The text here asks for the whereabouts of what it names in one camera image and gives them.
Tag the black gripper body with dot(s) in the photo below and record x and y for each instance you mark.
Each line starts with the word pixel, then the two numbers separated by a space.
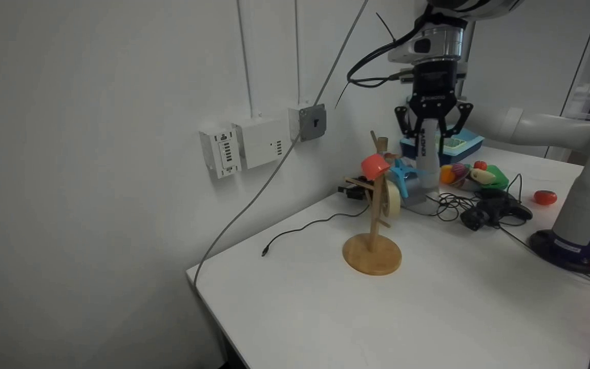
pixel 435 96

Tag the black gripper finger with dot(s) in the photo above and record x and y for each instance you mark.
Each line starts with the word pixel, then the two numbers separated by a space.
pixel 451 130
pixel 414 130

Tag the orange plastic cup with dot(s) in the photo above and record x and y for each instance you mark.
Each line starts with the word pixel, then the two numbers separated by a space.
pixel 374 167

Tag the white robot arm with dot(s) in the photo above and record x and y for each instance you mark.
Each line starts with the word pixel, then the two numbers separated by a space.
pixel 437 38

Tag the blue clip on stand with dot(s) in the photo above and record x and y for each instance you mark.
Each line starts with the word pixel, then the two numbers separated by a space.
pixel 401 174

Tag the wooden mug stand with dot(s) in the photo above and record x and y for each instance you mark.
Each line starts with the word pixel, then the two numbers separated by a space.
pixel 374 253

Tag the blue plastic tray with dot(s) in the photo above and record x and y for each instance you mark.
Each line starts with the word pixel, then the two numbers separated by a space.
pixel 456 149

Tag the colourful toy fruit pile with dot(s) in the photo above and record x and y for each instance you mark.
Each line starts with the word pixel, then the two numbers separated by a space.
pixel 481 173

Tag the black handheld device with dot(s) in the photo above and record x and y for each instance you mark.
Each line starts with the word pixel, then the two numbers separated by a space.
pixel 492 208

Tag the red small toy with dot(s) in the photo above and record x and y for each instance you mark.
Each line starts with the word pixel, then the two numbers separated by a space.
pixel 546 198

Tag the blue orange power tool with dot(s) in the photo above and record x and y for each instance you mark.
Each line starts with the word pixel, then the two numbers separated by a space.
pixel 559 253

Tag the black connector at wall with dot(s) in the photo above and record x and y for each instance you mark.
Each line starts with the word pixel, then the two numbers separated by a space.
pixel 356 191

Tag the grey wall switch box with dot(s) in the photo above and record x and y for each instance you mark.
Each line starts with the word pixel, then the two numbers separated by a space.
pixel 312 122

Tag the white wall socket box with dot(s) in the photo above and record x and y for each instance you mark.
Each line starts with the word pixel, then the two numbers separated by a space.
pixel 263 140

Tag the white small wall box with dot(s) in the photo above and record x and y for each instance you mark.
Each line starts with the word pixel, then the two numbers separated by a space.
pixel 222 151

